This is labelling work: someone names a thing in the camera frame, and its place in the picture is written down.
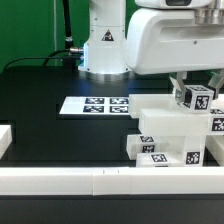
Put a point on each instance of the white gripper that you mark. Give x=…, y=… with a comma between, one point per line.
x=175, y=36

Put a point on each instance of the white marker cube front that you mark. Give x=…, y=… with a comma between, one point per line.
x=198, y=98

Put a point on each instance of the white chair back frame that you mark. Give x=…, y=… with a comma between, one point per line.
x=159, y=115

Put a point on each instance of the white chair seat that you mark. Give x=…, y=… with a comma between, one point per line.
x=187, y=151

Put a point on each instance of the white right wall rail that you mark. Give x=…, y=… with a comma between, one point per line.
x=215, y=145

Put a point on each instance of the white front wall rail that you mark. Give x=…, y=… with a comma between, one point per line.
x=111, y=181

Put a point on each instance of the white marker base plate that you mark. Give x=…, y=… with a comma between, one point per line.
x=95, y=106

